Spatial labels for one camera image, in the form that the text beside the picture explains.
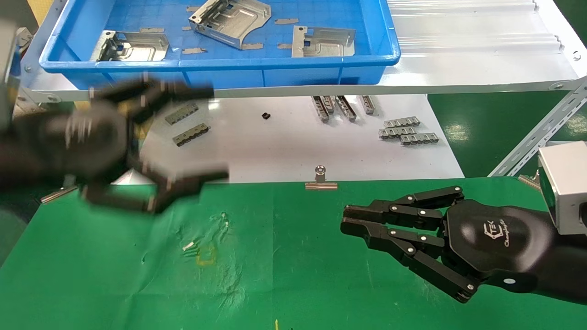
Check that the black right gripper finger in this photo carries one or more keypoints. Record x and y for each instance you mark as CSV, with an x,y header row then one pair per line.
x,y
412,211
412,250

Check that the blue plastic tray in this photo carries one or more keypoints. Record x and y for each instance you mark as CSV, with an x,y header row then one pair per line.
x,y
229,78

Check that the grey connector strips top group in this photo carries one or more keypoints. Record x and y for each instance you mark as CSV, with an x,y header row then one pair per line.
x,y
346,108

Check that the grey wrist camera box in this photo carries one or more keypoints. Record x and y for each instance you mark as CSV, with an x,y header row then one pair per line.
x,y
566,183
8,68

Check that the small metal screws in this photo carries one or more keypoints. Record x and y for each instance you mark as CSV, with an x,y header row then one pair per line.
x,y
188,246

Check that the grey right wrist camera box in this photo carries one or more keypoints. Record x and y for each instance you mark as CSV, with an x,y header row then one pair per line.
x,y
566,183

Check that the yellow foam bag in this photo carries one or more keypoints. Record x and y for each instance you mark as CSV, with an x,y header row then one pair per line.
x,y
149,133

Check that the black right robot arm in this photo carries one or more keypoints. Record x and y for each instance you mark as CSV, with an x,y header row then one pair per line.
x,y
568,270

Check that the long metal bars group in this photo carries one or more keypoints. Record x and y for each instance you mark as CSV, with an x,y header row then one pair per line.
x,y
320,110

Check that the white table board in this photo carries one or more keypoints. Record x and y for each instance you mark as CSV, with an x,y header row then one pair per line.
x,y
275,146

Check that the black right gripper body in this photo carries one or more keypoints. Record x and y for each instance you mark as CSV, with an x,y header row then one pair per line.
x,y
500,243

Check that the white corrugated shelf panel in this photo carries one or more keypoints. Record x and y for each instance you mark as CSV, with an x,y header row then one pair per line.
x,y
458,55

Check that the slotted steel angle leg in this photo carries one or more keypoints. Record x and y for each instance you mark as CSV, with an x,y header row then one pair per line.
x,y
536,137

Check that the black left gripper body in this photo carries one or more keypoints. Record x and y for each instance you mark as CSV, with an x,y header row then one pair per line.
x,y
87,140

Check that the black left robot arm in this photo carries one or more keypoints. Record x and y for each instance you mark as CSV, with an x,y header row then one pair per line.
x,y
13,151

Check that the grey connector strips right group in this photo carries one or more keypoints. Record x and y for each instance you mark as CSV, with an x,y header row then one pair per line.
x,y
419,139

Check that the stamped metal bracket plate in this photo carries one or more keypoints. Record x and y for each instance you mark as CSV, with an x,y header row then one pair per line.
x,y
142,48
234,23
330,43

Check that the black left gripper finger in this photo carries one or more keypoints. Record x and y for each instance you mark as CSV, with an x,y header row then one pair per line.
x,y
192,179
183,93

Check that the silver binder clip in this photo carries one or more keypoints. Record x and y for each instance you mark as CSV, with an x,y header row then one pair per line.
x,y
57,195
529,181
321,185

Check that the grey connector strips group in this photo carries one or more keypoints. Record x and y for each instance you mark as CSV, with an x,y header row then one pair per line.
x,y
419,139
346,108

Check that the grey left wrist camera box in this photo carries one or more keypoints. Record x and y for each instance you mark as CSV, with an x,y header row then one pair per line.
x,y
8,68

